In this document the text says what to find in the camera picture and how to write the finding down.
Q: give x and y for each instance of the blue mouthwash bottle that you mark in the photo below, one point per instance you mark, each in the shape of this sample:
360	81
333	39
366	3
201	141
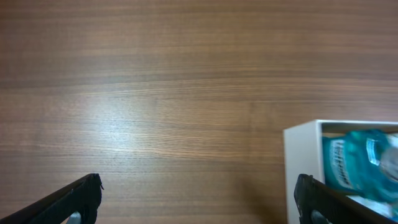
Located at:
363	163

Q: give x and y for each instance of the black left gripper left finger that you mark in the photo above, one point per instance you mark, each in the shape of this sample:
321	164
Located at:
77	202

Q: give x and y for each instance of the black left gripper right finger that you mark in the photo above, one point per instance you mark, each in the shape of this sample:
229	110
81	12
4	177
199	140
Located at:
317	203

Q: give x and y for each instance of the white open cardboard box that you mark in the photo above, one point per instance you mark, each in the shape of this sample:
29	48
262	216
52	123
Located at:
304	155

